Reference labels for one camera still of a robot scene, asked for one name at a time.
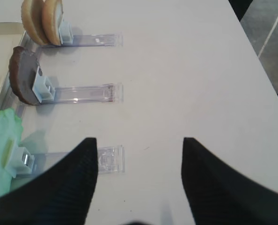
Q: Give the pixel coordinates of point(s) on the clear acrylic right rack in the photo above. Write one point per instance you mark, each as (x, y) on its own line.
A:
(64, 95)

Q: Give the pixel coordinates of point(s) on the white pusher block lettuce lane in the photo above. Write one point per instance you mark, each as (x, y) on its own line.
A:
(19, 160)

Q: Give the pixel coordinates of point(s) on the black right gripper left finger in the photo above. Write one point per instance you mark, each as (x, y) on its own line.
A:
(60, 196)

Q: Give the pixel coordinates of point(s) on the bun slice near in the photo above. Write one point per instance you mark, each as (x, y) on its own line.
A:
(52, 14)

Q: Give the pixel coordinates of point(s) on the bun slice far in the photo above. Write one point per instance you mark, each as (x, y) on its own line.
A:
(31, 15)

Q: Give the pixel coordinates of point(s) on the upright green lettuce leaf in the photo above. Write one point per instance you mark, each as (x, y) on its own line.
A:
(10, 130)

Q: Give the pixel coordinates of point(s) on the white pusher block bun lane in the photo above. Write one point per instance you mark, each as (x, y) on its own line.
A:
(65, 33)

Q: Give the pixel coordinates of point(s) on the bun slice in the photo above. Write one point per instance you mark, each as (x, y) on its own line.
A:
(52, 14)
(31, 15)

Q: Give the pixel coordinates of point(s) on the upright brown meat patty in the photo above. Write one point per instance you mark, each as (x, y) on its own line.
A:
(23, 66)

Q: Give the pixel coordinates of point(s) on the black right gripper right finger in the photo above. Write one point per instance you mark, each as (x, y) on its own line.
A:
(220, 195)

